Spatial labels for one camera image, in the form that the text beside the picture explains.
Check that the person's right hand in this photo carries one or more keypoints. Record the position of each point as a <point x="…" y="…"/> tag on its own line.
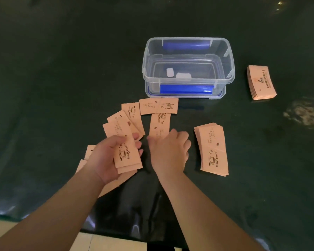
<point x="167" y="156"/>

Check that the person's left forearm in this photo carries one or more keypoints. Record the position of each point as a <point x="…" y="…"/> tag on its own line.
<point x="52" y="214"/>

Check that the clear lid with blue latches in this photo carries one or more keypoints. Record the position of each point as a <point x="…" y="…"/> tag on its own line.
<point x="185" y="89"/>

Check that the person's right thumb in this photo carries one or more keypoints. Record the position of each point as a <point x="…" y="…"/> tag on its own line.
<point x="150" y="146"/>

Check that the person's left thumb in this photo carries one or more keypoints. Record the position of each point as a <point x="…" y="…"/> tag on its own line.
<point x="116" y="139"/>

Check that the person's right little finger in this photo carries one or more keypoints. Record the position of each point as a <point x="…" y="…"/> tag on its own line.
<point x="186" y="157"/>

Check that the clear plastic storage container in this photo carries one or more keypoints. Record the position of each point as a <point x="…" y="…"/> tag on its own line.
<point x="188" y="62"/>

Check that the pink paper cup sleeve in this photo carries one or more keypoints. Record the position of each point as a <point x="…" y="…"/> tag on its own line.
<point x="117" y="117"/>
<point x="80" y="165"/>
<point x="159" y="125"/>
<point x="158" y="106"/>
<point x="89" y="151"/>
<point x="117" y="181"/>
<point x="133" y="114"/>

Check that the small white square piece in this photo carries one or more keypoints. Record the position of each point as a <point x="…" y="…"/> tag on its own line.
<point x="183" y="76"/>
<point x="170" y="72"/>

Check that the person's right middle finger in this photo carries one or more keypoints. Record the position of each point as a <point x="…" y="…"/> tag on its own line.
<point x="182" y="137"/>

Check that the handful of pink cup sleeves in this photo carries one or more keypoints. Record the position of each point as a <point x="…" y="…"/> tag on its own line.
<point x="127" y="156"/>

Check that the stack of pink cup sleeves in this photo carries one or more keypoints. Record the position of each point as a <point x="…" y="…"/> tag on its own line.
<point x="261" y="82"/>
<point x="213" y="148"/>

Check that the person's right forearm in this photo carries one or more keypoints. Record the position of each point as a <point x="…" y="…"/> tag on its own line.
<point x="201" y="216"/>

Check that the person's left hand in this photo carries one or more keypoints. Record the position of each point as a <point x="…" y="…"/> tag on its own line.
<point x="102" y="159"/>

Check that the black plastic table cover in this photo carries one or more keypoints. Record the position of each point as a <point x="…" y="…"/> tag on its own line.
<point x="41" y="101"/>

